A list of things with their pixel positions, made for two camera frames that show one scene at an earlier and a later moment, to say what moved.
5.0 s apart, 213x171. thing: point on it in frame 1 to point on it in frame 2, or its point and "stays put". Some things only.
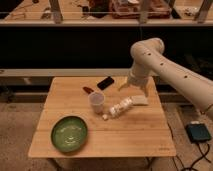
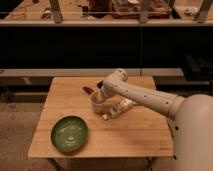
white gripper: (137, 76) to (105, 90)
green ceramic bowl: (69, 133) stays put
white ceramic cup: (96, 99) stays put
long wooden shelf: (110, 13) stays put
